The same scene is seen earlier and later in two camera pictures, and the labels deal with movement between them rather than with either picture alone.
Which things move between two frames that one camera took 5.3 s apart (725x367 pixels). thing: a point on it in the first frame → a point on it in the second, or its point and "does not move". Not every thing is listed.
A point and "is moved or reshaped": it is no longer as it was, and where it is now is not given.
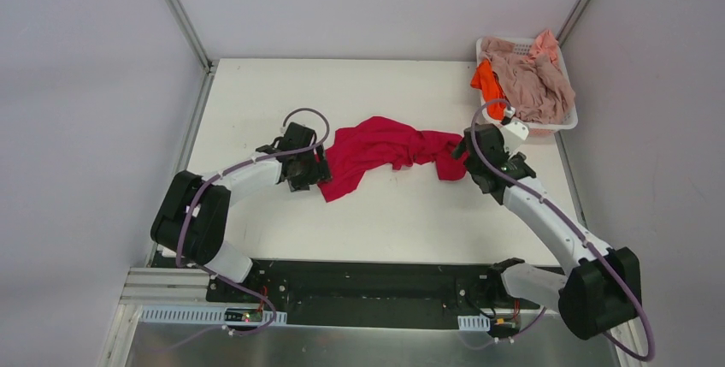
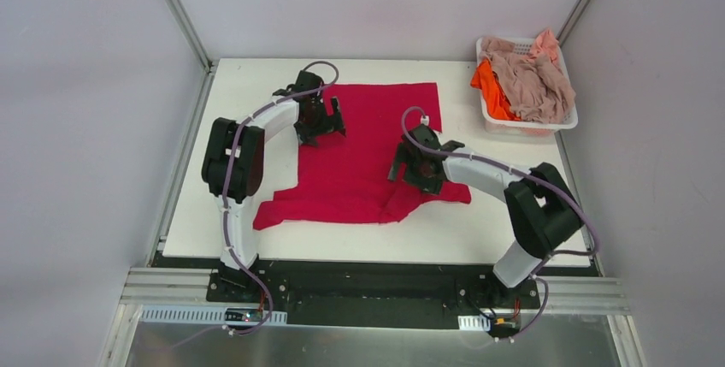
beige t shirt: x=536 y=87 does not move
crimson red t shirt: x=353 y=150 is moved or reshaped
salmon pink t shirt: x=546 y=43 does not move
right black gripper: x=469 y=145 → x=414 y=169
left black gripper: x=317 y=168 → x=320 y=124
